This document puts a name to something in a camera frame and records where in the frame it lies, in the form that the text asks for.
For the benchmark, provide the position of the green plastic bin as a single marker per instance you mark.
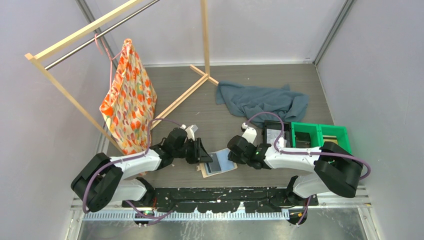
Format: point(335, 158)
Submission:
point(307, 135)

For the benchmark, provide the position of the blue grey cloth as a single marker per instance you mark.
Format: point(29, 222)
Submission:
point(262, 103)

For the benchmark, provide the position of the wooden clothes rack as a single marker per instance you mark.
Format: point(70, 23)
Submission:
point(167, 33)

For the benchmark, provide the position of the black tray with cards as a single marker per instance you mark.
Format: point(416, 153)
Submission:
point(271, 130)

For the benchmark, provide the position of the orange floral fabric bag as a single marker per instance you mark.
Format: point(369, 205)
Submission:
point(130, 102)

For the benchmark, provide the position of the metal hanging rod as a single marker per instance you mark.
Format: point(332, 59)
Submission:
point(100, 34)

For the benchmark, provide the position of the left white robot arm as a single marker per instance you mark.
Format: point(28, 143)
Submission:
point(107, 179)

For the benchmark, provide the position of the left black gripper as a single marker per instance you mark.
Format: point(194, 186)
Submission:
point(202, 156)

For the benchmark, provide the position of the beige leather card holder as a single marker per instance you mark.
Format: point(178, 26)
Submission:
point(220, 164)

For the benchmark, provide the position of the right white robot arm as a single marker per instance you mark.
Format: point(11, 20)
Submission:
point(330, 167)

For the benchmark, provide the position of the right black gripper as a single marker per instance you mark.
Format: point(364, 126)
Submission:
point(234, 158)

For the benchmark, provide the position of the black VIP credit card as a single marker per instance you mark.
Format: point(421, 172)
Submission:
point(214, 166)

